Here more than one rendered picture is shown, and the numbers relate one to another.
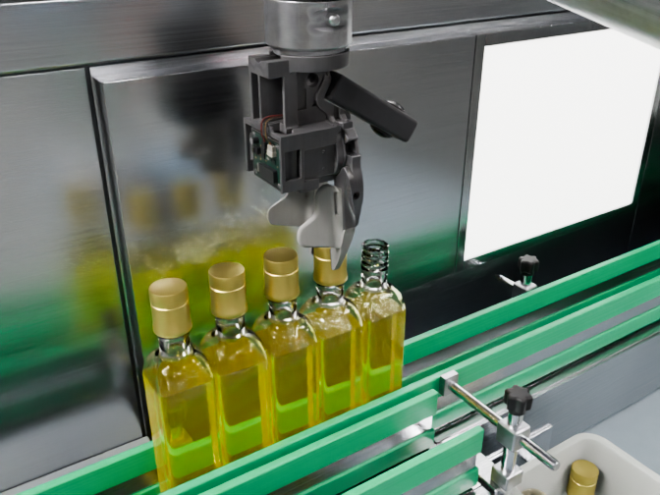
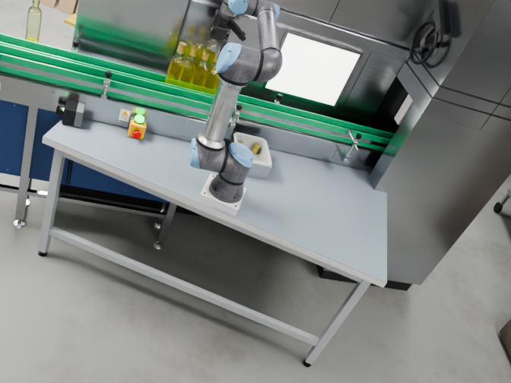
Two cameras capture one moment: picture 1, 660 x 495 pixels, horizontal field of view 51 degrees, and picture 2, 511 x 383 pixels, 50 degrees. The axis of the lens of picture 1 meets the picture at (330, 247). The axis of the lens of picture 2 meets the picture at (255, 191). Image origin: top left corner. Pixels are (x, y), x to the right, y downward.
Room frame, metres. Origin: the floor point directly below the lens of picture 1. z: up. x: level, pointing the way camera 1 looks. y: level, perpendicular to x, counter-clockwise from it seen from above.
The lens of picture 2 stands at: (-1.61, -0.83, 2.19)
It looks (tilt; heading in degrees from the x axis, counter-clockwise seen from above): 35 degrees down; 10
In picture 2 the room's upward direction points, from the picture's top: 25 degrees clockwise
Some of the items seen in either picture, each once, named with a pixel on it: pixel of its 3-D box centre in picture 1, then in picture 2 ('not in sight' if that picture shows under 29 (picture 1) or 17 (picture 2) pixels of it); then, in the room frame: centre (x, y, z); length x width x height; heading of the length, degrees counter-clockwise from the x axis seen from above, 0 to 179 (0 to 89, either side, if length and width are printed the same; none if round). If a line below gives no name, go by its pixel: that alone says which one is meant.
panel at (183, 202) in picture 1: (446, 163); (269, 58); (0.89, -0.16, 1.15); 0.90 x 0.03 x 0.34; 123
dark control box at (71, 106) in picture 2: not in sight; (73, 113); (0.15, 0.37, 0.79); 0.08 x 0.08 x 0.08; 33
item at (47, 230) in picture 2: not in sight; (197, 259); (0.23, -0.38, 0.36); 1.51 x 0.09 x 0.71; 103
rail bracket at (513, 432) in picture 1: (496, 425); (235, 113); (0.59, -0.18, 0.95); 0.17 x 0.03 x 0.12; 33
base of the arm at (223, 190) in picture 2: not in sight; (229, 182); (0.24, -0.37, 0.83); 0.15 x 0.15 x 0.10
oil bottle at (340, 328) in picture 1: (330, 379); (207, 86); (0.63, 0.00, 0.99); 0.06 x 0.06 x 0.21; 33
